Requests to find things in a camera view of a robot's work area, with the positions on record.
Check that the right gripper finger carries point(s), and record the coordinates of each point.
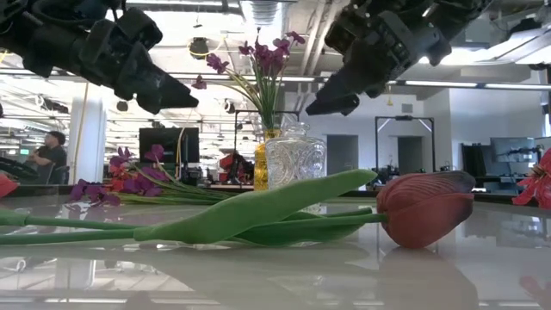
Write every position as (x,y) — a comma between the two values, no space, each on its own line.
(344,84)
(338,105)

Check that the yellow glass vase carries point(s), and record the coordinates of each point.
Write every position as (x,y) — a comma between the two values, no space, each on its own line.
(260,168)

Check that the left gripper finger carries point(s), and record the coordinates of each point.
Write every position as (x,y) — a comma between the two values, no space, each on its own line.
(152,103)
(172,92)

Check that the person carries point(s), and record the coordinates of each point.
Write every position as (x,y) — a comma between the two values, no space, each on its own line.
(51,157)

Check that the black round ceiling fixture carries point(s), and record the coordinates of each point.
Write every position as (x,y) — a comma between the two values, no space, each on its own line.
(199,47)

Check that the purple artificial flower bunch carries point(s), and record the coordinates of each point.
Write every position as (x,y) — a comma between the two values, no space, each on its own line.
(146,183)
(267,60)

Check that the grey computer monitor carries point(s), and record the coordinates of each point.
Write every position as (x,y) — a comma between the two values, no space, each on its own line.
(512,148)

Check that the dark red artificial tulip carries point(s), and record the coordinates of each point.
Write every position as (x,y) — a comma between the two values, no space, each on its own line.
(426,211)

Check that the red artificial flower bunch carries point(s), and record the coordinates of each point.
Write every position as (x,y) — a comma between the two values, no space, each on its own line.
(538,185)
(117,171)

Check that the black computer monitor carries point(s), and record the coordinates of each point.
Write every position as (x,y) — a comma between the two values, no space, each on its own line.
(163,144)

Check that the clear cut-glass vase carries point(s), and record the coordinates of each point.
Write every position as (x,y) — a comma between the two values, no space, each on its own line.
(295,159)

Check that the bright red artificial tulip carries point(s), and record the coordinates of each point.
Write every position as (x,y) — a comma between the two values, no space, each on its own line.
(6,186)

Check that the black metal frame stand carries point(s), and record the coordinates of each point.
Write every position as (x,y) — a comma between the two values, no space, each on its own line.
(404,117)

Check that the ribbed ceiling duct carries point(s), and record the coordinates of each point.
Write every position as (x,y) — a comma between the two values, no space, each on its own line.
(263,12)

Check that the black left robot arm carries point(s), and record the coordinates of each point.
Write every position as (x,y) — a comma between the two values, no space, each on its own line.
(26,39)

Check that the red machine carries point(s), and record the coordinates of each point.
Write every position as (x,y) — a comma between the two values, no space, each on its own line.
(228,163)

